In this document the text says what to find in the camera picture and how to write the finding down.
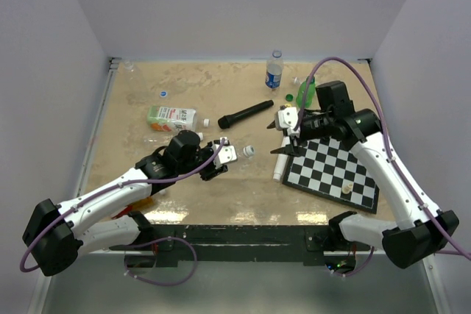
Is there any white cap of clear bottle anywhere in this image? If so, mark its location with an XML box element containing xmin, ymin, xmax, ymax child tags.
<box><xmin>242</xmin><ymin>146</ymin><xmax>255</xmax><ymax>158</ymax></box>

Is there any clear plastic bottle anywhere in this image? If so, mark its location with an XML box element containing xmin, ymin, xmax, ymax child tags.
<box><xmin>236</xmin><ymin>145</ymin><xmax>255</xmax><ymax>163</ymax></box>

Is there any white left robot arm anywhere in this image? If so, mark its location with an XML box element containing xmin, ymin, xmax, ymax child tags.
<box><xmin>20</xmin><ymin>130</ymin><xmax>237</xmax><ymax>276</ymax></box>

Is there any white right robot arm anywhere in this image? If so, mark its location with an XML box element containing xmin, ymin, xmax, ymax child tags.
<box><xmin>269</xmin><ymin>80</ymin><xmax>459</xmax><ymax>268</ymax></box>

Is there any green plastic bottle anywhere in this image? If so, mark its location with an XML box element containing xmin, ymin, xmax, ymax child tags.
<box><xmin>296</xmin><ymin>77</ymin><xmax>316</xmax><ymax>108</ymax></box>

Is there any clear crushed bottle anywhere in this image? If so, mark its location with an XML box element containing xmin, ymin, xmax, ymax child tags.
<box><xmin>141</xmin><ymin>130</ymin><xmax>203</xmax><ymax>148</ymax></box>

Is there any clear bottle lying right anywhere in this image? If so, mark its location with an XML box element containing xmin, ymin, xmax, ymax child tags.
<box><xmin>292</xmin><ymin>76</ymin><xmax>305</xmax><ymax>87</ymax></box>

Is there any green tea label bottle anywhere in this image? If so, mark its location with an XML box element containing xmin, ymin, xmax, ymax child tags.
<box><xmin>146</xmin><ymin>106</ymin><xmax>210</xmax><ymax>132</ymax></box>

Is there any blue label water bottle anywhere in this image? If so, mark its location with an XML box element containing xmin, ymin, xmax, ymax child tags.
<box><xmin>265</xmin><ymin>50</ymin><xmax>284</xmax><ymax>90</ymax></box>

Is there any gold label drink bottle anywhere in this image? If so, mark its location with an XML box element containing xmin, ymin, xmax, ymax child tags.
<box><xmin>111</xmin><ymin>196</ymin><xmax>155</xmax><ymax>219</ymax></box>

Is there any clear bottle back left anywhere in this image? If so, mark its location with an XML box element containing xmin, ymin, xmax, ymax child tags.
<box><xmin>123</xmin><ymin>60</ymin><xmax>149</xmax><ymax>100</ymax></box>

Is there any white microphone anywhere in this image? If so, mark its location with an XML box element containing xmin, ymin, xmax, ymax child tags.
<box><xmin>273</xmin><ymin>137</ymin><xmax>290</xmax><ymax>182</ymax></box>

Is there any black microphone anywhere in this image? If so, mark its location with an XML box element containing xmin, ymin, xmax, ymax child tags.
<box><xmin>218</xmin><ymin>100</ymin><xmax>274</xmax><ymax>129</ymax></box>

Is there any black white chessboard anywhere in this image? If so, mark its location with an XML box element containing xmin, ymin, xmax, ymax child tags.
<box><xmin>282</xmin><ymin>139</ymin><xmax>379</xmax><ymax>214</ymax></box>

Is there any cream chess piece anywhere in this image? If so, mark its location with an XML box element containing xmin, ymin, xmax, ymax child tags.
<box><xmin>341</xmin><ymin>183</ymin><xmax>354</xmax><ymax>194</ymax></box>

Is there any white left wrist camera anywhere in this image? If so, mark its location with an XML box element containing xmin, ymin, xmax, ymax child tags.
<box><xmin>213</xmin><ymin>137</ymin><xmax>238</xmax><ymax>167</ymax></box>

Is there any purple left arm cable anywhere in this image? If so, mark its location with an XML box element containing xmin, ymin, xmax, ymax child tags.
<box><xmin>18</xmin><ymin>137</ymin><xmax>227</xmax><ymax>273</ymax></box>

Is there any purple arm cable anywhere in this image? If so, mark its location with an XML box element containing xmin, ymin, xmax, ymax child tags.
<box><xmin>297</xmin><ymin>57</ymin><xmax>471</xmax><ymax>260</ymax></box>
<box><xmin>18</xmin><ymin>137</ymin><xmax>227</xmax><ymax>273</ymax></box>

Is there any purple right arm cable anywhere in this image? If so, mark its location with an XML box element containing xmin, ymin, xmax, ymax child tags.
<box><xmin>297</xmin><ymin>57</ymin><xmax>471</xmax><ymax>260</ymax></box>

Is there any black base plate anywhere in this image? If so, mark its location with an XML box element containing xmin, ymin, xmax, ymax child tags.
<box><xmin>109</xmin><ymin>224</ymin><xmax>372</xmax><ymax>269</ymax></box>

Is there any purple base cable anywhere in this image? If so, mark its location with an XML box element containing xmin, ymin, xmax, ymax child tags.
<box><xmin>124</xmin><ymin>237</ymin><xmax>198</xmax><ymax>286</ymax></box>

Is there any aluminium frame rail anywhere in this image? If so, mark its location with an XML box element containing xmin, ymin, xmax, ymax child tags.
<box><xmin>422</xmin><ymin>255</ymin><xmax>452</xmax><ymax>314</ymax></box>

